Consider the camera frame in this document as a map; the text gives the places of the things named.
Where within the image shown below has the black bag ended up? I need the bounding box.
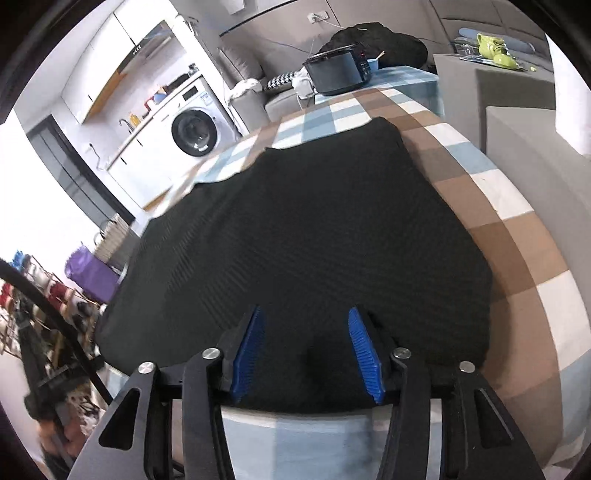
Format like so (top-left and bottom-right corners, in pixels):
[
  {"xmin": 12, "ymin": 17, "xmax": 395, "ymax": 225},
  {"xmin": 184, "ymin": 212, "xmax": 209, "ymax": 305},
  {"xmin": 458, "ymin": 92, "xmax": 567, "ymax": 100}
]
[{"xmin": 318, "ymin": 24, "xmax": 428, "ymax": 72}]

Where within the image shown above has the green teapot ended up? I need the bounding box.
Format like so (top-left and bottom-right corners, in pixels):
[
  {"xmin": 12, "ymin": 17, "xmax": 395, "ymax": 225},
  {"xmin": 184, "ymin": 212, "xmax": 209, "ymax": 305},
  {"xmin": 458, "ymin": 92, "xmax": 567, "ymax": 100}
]
[{"xmin": 475, "ymin": 32, "xmax": 522, "ymax": 68}]

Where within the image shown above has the black rice cooker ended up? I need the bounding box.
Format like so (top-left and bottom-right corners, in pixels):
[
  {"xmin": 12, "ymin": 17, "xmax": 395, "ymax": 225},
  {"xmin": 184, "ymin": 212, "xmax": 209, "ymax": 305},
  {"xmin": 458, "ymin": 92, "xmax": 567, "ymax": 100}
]
[{"xmin": 302, "ymin": 42, "xmax": 374, "ymax": 97}]

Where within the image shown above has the grey side cabinet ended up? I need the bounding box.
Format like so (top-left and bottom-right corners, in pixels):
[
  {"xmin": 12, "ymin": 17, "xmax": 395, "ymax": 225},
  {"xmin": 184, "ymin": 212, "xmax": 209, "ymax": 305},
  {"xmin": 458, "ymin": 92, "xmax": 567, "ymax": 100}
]
[{"xmin": 431, "ymin": 53, "xmax": 555, "ymax": 153}]

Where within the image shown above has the white washing machine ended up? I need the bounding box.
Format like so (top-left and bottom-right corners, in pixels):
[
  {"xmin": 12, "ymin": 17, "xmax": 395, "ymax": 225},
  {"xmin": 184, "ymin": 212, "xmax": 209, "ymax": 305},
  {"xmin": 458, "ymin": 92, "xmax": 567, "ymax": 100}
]
[{"xmin": 152, "ymin": 76, "xmax": 241, "ymax": 160}]

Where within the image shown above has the grey sofa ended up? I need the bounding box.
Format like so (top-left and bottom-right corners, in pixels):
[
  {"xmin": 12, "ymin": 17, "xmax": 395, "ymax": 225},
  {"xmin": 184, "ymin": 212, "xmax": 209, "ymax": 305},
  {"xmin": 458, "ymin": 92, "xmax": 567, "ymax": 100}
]
[{"xmin": 219, "ymin": 46, "xmax": 319, "ymax": 134}]

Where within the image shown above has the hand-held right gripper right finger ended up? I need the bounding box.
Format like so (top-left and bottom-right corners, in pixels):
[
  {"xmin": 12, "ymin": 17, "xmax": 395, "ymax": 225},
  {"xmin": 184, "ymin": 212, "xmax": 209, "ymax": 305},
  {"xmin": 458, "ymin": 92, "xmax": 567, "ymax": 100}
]
[{"xmin": 347, "ymin": 307, "xmax": 548, "ymax": 480}]

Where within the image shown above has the black and white checked pillow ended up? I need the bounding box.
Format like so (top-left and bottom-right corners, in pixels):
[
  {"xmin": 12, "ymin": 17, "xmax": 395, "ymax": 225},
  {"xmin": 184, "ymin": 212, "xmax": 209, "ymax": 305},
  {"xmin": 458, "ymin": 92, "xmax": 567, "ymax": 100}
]
[{"xmin": 265, "ymin": 71, "xmax": 296, "ymax": 90}]

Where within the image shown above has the range hood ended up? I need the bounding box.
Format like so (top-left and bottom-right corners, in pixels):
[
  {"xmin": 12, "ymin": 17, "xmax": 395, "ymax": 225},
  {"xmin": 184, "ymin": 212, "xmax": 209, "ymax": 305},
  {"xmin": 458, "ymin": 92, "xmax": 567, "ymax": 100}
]
[{"xmin": 115, "ymin": 21, "xmax": 176, "ymax": 77}]

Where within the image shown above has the black cable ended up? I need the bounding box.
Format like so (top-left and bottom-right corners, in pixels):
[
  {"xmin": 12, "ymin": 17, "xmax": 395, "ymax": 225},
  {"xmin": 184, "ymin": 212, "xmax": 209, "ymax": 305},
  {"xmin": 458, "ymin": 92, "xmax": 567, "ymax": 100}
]
[{"xmin": 0, "ymin": 261, "xmax": 114, "ymax": 407}]

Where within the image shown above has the woven basket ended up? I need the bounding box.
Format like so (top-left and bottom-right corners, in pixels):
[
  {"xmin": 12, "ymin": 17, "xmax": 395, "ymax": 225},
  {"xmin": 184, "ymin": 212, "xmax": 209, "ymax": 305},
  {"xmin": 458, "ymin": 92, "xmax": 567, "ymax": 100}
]
[{"xmin": 95, "ymin": 215, "xmax": 134, "ymax": 273}]

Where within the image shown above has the checkered blanket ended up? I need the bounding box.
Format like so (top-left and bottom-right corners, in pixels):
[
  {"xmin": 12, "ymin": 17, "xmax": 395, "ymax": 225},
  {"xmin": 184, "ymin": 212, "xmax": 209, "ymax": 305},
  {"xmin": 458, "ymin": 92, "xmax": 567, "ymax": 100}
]
[{"xmin": 143, "ymin": 65, "xmax": 587, "ymax": 480}]

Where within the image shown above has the grey low cabinet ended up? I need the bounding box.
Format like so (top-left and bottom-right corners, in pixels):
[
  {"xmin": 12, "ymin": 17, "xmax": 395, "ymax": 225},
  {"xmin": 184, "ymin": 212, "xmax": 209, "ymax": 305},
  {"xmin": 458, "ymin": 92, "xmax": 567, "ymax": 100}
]
[{"xmin": 485, "ymin": 106, "xmax": 591, "ymax": 324}]

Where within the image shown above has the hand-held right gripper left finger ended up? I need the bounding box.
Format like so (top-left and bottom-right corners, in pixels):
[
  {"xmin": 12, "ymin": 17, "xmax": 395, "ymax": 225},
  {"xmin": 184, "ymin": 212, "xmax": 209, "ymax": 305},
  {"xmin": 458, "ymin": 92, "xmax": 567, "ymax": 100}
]
[{"xmin": 67, "ymin": 305, "xmax": 266, "ymax": 480}]

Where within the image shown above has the white wall cabinet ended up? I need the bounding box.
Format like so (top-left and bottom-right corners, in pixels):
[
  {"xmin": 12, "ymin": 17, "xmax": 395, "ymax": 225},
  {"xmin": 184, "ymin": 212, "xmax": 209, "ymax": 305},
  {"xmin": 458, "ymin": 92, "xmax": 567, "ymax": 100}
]
[{"xmin": 60, "ymin": 9, "xmax": 139, "ymax": 125}]

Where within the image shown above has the purple bag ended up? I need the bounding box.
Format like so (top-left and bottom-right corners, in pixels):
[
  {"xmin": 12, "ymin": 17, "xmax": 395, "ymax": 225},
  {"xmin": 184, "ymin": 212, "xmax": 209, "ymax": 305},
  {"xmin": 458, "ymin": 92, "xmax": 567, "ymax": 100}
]
[{"xmin": 65, "ymin": 247, "xmax": 121, "ymax": 303}]

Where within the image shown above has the shoe rack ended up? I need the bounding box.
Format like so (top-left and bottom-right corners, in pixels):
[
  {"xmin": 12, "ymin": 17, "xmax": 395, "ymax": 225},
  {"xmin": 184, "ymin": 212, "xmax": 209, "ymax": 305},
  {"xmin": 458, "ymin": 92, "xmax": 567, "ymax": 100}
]
[{"xmin": 0, "ymin": 251, "xmax": 107, "ymax": 444}]

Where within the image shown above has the white cloth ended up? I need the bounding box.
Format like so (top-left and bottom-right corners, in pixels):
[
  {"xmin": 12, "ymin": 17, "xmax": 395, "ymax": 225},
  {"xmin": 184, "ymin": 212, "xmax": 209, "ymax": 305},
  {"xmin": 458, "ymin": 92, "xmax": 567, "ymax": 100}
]
[{"xmin": 228, "ymin": 78, "xmax": 262, "ymax": 100}]

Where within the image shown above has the white pillar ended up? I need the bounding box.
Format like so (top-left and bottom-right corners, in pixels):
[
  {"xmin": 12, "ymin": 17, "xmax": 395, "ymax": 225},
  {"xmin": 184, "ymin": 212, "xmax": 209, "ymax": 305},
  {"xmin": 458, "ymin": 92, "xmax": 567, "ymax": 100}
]
[{"xmin": 547, "ymin": 34, "xmax": 591, "ymax": 158}]

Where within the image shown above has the black knit garment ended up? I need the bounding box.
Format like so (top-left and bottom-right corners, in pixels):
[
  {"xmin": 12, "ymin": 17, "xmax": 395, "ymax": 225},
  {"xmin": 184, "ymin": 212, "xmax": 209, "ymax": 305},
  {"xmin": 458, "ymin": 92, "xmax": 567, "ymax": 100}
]
[{"xmin": 95, "ymin": 116, "xmax": 494, "ymax": 414}]

